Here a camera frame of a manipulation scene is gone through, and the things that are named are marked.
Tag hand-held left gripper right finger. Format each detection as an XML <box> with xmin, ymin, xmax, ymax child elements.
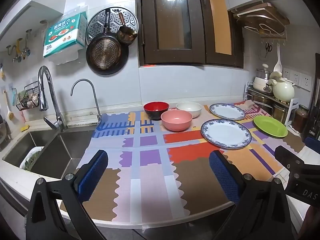
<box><xmin>209</xmin><ymin>150</ymin><xmax>298</xmax><ymax>240</ymax></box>

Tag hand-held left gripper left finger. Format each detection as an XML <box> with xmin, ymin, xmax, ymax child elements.
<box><xmin>26</xmin><ymin>149</ymin><xmax>109</xmax><ymax>240</ymax></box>

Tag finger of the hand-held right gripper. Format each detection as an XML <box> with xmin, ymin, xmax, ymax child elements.
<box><xmin>304</xmin><ymin>136</ymin><xmax>320</xmax><ymax>155</ymax></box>
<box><xmin>274</xmin><ymin>145</ymin><xmax>320</xmax><ymax>180</ymax></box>

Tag green plate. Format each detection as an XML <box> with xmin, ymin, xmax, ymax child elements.
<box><xmin>253</xmin><ymin>116</ymin><xmax>288</xmax><ymax>138</ymax></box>

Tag blue floral rim plate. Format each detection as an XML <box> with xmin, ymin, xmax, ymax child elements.
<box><xmin>209</xmin><ymin>103</ymin><xmax>247</xmax><ymax>120</ymax></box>
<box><xmin>200</xmin><ymin>119</ymin><xmax>252</xmax><ymax>150</ymax></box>

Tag pink bowl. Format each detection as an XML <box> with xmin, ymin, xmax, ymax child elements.
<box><xmin>161</xmin><ymin>110</ymin><xmax>193</xmax><ymax>132</ymax></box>

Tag white bowl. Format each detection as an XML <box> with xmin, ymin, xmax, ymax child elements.
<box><xmin>176</xmin><ymin>102</ymin><xmax>202</xmax><ymax>119</ymax></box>

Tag red and black bowl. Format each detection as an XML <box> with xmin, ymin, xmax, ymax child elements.
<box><xmin>143</xmin><ymin>101</ymin><xmax>170</xmax><ymax>121</ymax></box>

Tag black kitchen appliance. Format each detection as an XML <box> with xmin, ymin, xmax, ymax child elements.
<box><xmin>301</xmin><ymin>85</ymin><xmax>320</xmax><ymax>143</ymax></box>

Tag glass jar brown contents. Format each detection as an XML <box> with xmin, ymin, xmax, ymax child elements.
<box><xmin>292</xmin><ymin>104</ymin><xmax>309</xmax><ymax>133</ymax></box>

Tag stainless steel sink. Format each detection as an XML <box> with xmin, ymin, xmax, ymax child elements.
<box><xmin>2</xmin><ymin>127</ymin><xmax>97</xmax><ymax>180</ymax></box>

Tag white metal shelf rack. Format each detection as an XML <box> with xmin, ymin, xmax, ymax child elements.
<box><xmin>244</xmin><ymin>81</ymin><xmax>300</xmax><ymax>128</ymax></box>

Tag stainless steel pot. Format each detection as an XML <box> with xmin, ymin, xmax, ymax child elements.
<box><xmin>249</xmin><ymin>90</ymin><xmax>273</xmax><ymax>115</ymax></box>
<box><xmin>272</xmin><ymin>102</ymin><xmax>291</xmax><ymax>125</ymax></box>

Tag colourful patterned table mat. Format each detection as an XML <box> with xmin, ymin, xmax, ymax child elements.
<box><xmin>76</xmin><ymin>99</ymin><xmax>308</xmax><ymax>225</ymax></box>

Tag cream kettle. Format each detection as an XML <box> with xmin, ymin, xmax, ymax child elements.
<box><xmin>267</xmin><ymin>71</ymin><xmax>296</xmax><ymax>103</ymax></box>

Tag white colander with greens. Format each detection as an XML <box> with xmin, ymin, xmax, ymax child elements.
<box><xmin>19</xmin><ymin>146</ymin><xmax>45</xmax><ymax>171</ymax></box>

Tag thin chrome gooseneck faucet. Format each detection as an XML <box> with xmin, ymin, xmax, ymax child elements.
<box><xmin>71</xmin><ymin>79</ymin><xmax>102</xmax><ymax>125</ymax></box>

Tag white pot with lid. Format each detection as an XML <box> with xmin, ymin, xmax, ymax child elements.
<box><xmin>253</xmin><ymin>64</ymin><xmax>272</xmax><ymax>93</ymax></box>

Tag white rice spoon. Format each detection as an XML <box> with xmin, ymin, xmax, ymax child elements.
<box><xmin>273</xmin><ymin>44</ymin><xmax>283</xmax><ymax>73</ymax></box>

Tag chrome pull-down kitchen faucet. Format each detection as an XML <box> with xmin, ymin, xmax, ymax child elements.
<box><xmin>37</xmin><ymin>66</ymin><xmax>67</xmax><ymax>132</ymax></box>

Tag black perforated frying pan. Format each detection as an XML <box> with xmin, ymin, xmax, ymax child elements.
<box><xmin>86</xmin><ymin>9</ymin><xmax>129</xmax><ymax>76</ymax></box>

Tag wooden cutting board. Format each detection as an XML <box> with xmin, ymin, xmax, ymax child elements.
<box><xmin>227</xmin><ymin>2</ymin><xmax>290</xmax><ymax>34</ymax></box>

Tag grey hanging utensil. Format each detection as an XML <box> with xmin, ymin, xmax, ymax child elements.
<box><xmin>23</xmin><ymin>29</ymin><xmax>32</xmax><ymax>57</ymax></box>

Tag teal paper towel pack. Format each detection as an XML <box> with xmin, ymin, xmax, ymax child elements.
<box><xmin>43</xmin><ymin>12</ymin><xmax>88</xmax><ymax>58</ymax></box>

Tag small copper saucepan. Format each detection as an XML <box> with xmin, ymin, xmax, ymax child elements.
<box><xmin>117</xmin><ymin>11</ymin><xmax>138</xmax><ymax>46</ymax></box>

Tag yellow hanging utensil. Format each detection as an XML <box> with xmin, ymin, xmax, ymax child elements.
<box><xmin>13</xmin><ymin>38</ymin><xmax>23</xmax><ymax>63</ymax></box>

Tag round metal steamer plate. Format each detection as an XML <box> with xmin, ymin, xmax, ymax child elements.
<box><xmin>86</xmin><ymin>6</ymin><xmax>139</xmax><ymax>46</ymax></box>

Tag black wire wall basket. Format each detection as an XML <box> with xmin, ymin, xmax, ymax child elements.
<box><xmin>16</xmin><ymin>82</ymin><xmax>42</xmax><ymax>111</ymax></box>

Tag white wire hook rack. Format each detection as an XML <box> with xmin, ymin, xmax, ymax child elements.
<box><xmin>244</xmin><ymin>24</ymin><xmax>288</xmax><ymax>46</ymax></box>

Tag dark brown window frame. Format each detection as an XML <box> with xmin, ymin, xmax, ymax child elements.
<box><xmin>136</xmin><ymin>0</ymin><xmax>245</xmax><ymax>68</ymax></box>

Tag suction wall hook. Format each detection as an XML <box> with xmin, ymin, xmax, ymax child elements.
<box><xmin>39</xmin><ymin>19</ymin><xmax>49</xmax><ymax>38</ymax></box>

